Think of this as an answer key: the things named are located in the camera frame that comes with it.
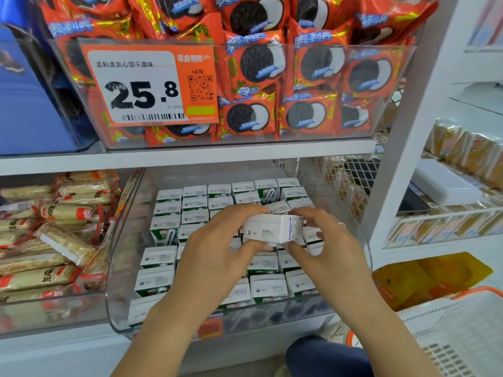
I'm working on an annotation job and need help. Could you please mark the person's right hand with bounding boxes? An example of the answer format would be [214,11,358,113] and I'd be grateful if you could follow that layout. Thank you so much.
[287,208,386,319]

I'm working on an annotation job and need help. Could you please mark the person's left hand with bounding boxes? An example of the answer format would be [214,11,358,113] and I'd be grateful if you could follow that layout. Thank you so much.
[169,204,276,319]

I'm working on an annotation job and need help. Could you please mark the rows of white juice cartons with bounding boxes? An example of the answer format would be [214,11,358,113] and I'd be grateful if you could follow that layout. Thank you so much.
[126,178,325,327]

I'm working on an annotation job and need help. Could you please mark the blueberry juice carton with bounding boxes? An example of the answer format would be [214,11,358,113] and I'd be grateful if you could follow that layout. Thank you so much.
[242,213,304,248]

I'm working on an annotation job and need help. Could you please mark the person's blue jeans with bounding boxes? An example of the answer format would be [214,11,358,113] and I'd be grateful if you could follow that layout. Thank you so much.
[285,335,377,377]

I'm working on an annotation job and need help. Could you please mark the small orange price tag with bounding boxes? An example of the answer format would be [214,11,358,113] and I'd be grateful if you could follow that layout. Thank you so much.
[196,315,226,340]

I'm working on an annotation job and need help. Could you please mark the yellow orange snack packet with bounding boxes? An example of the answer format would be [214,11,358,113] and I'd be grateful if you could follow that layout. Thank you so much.
[373,252,495,311]

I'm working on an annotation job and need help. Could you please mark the clear plastic display bin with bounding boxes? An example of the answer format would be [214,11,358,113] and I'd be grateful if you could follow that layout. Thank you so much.
[0,170,138,338]
[106,159,374,338]

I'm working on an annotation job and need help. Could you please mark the white flat box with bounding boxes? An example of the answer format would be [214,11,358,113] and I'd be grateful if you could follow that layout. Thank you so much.
[411,157,484,207]

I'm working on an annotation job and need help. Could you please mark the pile of yellow wafer bars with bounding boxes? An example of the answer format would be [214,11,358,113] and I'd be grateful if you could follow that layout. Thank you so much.
[0,170,123,305]

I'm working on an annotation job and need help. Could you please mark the large white orange price tag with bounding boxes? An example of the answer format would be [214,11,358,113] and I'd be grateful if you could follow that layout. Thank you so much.
[81,45,220,128]

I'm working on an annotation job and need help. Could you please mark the stack of red cookie packets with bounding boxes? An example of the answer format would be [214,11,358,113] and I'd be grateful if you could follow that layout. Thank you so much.
[39,0,441,148]

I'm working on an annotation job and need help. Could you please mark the blue cardboard display box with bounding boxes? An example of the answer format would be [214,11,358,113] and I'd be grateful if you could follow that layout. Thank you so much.
[0,19,99,156]

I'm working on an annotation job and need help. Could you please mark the white wire mesh divider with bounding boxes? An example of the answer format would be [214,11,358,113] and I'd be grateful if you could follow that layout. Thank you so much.
[314,155,386,220]

